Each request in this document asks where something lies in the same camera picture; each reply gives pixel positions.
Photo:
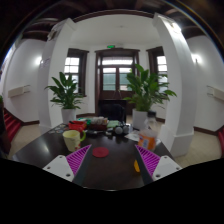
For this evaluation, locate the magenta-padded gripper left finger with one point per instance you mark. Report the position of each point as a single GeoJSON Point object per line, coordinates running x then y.
{"type": "Point", "coordinates": [58, 166]}

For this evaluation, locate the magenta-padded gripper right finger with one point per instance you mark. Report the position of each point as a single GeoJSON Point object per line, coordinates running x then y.
{"type": "Point", "coordinates": [166, 166]}

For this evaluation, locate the orange drink bottle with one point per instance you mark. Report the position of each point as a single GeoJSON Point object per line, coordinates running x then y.
{"type": "Point", "coordinates": [147, 140]}

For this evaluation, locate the round stickers group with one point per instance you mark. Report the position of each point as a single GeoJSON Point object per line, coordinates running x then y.
{"type": "Point", "coordinates": [58, 129]}

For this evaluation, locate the flat round red coaster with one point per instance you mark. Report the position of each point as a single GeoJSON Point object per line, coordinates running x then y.
{"type": "Point", "coordinates": [100, 152]}

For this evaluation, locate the printed paper leaflet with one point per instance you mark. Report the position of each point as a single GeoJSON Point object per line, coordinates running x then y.
{"type": "Point", "coordinates": [133, 136]}

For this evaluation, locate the snack tray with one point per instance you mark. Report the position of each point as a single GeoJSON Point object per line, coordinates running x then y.
{"type": "Point", "coordinates": [98, 122]}

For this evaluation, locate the black twin round speaker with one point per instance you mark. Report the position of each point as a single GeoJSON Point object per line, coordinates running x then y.
{"type": "Point", "coordinates": [119, 130]}

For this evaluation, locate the red carpeted stairs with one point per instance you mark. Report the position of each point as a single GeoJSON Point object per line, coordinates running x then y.
{"type": "Point", "coordinates": [221, 138]}
{"type": "Point", "coordinates": [12, 125]}

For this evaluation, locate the green cloth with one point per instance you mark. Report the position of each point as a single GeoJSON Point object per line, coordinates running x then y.
{"type": "Point", "coordinates": [113, 124]}

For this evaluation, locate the small potted green plant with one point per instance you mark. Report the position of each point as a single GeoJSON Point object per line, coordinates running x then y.
{"type": "Point", "coordinates": [66, 93]}

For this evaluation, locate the black chair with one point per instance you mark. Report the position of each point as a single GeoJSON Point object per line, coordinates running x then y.
{"type": "Point", "coordinates": [111, 110]}

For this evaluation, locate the large potted green plant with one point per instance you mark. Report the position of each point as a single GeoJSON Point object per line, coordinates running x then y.
{"type": "Point", "coordinates": [143, 90]}

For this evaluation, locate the dark framed window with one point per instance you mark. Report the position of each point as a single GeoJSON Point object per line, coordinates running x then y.
{"type": "Point", "coordinates": [161, 65]}
{"type": "Point", "coordinates": [73, 65]}

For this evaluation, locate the dark wooden glazed door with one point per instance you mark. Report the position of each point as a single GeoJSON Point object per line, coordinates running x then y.
{"type": "Point", "coordinates": [116, 70]}

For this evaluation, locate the green exit sign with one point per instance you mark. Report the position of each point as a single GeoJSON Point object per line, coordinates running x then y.
{"type": "Point", "coordinates": [111, 46]}

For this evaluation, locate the white wall box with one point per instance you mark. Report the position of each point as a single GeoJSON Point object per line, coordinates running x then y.
{"type": "Point", "coordinates": [216, 93]}
{"type": "Point", "coordinates": [18, 91]}

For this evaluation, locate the glowing wall lamp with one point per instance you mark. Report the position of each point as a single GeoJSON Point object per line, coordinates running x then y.
{"type": "Point", "coordinates": [38, 61]}
{"type": "Point", "coordinates": [196, 58]}

